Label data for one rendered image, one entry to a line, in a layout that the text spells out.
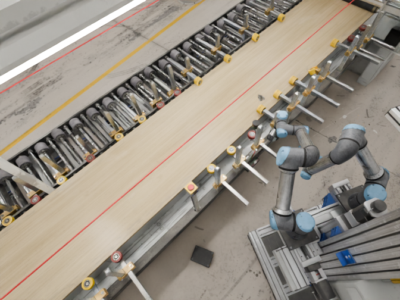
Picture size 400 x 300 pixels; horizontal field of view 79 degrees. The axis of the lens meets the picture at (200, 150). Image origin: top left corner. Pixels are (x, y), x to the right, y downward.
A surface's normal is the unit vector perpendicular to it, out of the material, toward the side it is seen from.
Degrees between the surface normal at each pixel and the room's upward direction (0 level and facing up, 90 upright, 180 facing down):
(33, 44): 61
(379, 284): 0
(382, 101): 0
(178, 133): 0
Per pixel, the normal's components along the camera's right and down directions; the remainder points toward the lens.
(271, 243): -0.07, -0.48
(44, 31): 0.57, 0.29
